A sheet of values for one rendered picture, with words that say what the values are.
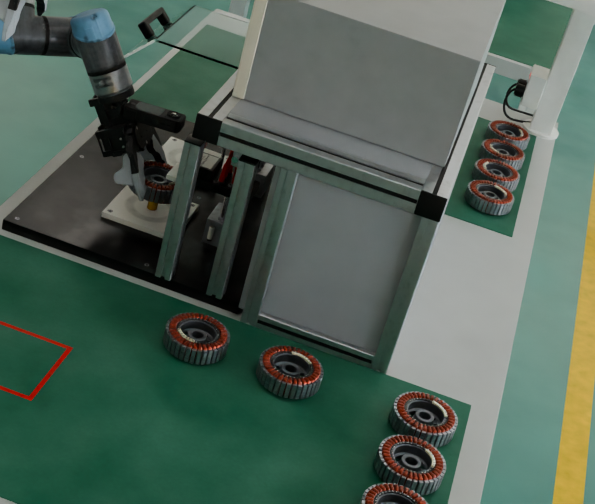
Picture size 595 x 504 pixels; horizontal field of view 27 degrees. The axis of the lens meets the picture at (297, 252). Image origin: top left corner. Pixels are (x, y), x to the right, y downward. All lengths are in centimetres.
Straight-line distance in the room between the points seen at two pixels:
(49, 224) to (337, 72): 63
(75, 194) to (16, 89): 216
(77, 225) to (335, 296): 52
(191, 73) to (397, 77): 113
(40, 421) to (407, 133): 77
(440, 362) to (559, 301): 193
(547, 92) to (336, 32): 133
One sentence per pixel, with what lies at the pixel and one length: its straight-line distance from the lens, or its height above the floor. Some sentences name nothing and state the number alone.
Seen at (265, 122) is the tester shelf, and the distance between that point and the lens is 214.
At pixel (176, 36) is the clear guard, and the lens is 253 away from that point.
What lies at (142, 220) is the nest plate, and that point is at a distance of 243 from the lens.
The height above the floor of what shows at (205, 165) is 92.
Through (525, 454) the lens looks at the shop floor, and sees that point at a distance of 349.
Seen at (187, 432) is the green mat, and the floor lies 75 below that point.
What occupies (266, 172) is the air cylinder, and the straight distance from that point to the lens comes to 262.
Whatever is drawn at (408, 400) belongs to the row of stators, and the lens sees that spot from 215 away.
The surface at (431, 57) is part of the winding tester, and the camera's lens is 210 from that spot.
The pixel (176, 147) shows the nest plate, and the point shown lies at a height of 78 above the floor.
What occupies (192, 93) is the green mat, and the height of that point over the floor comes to 75.
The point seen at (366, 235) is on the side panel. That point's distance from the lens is 214.
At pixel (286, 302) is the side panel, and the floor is 81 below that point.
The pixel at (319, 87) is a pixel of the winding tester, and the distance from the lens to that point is 216.
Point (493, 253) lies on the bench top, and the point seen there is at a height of 75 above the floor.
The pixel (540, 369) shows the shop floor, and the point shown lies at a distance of 386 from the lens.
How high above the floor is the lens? 202
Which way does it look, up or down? 30 degrees down
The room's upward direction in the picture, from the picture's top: 16 degrees clockwise
